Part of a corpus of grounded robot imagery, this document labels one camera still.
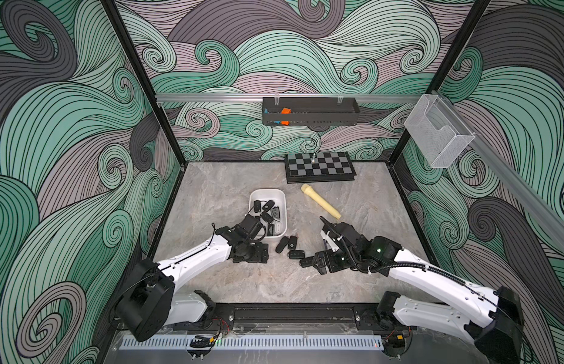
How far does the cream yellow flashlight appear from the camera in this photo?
100cm

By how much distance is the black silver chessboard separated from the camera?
3.69ft

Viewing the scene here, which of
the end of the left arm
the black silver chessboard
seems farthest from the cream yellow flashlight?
the end of the left arm

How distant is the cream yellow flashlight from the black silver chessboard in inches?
2.6
